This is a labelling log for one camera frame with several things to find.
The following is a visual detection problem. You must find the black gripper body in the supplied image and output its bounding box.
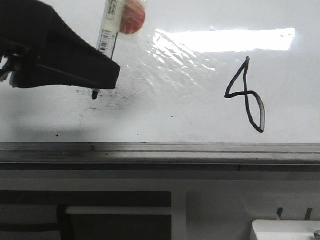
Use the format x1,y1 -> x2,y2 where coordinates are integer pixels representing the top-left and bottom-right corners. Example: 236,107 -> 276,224
0,0 -> 54,88

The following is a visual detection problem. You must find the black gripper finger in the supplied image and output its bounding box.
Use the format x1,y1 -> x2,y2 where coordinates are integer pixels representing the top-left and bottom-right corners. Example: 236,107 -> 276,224
24,4 -> 121,90

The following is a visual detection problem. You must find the white black whiteboard marker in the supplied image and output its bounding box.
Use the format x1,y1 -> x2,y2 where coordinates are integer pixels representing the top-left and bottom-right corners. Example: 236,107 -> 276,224
91,0 -> 126,100

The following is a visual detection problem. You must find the red round taped magnet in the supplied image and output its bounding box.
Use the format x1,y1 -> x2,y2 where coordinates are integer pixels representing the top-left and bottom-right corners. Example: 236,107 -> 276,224
118,0 -> 146,42

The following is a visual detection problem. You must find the white whiteboard surface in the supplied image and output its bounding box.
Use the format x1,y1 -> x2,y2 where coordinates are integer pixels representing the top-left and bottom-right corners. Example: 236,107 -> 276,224
0,0 -> 320,144

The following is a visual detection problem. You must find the grey aluminium marker tray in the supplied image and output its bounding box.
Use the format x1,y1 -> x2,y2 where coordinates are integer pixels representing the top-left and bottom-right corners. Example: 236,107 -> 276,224
0,142 -> 320,172

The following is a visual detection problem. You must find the white box lower right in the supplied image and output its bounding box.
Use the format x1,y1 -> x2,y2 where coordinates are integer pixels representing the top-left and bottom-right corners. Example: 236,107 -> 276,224
250,219 -> 320,240

